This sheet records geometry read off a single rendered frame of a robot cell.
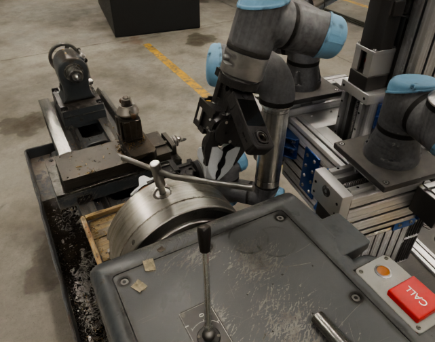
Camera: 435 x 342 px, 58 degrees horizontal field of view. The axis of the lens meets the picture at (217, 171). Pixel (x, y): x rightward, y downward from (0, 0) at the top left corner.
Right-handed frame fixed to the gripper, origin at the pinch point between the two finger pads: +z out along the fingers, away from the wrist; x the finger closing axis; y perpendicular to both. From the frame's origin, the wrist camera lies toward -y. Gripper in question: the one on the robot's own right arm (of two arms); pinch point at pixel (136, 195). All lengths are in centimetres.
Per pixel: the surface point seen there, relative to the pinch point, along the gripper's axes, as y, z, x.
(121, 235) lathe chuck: -21.6, 9.1, 9.1
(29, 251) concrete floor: 106, 45, -108
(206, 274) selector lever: -51, 3, 26
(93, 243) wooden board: 5.3, 13.8, -17.7
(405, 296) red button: -64, -25, 19
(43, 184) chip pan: 93, 25, -54
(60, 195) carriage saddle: 30.3, 18.7, -15.7
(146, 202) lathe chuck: -19.9, 2.2, 14.4
